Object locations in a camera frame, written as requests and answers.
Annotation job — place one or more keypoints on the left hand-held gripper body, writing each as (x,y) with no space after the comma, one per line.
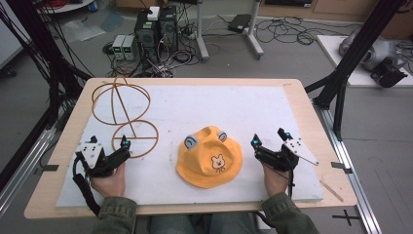
(97,164)

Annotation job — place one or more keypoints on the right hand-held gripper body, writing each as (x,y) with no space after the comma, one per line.
(285,156)

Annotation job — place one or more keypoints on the yellow bucket hat with ears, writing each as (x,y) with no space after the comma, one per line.
(207,159)

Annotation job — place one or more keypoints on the person's left hand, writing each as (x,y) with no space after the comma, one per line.
(110,183)

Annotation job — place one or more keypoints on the person's right hand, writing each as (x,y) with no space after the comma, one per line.
(275,182)

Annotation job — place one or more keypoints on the thin wooden stick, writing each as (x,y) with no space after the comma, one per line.
(331,190)

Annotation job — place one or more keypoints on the white foam mat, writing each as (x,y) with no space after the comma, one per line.
(195,107)

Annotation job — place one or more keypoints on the white platform board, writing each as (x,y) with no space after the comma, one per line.
(334,55)

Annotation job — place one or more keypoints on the grey bench power supply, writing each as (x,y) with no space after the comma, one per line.
(130,47)
(118,47)

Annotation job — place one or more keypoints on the person's legs in jeans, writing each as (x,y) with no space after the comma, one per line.
(201,225)

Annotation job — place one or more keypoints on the grey metal stand leg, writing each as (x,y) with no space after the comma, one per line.
(254,35)
(202,35)

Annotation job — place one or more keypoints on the black computer tower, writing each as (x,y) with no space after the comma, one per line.
(168,29)
(146,35)

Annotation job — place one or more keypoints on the flat black box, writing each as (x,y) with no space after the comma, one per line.
(239,22)

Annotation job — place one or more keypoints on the black device on platform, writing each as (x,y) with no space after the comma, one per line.
(388,73)

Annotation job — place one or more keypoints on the grey robot shell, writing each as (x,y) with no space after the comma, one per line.
(376,52)

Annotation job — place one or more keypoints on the white box on computer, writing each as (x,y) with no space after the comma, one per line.
(153,13)

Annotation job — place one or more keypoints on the aluminium rail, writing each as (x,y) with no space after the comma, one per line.
(350,175)
(22,175)

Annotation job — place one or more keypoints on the black metal frame post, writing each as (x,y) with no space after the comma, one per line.
(357,52)
(42,45)

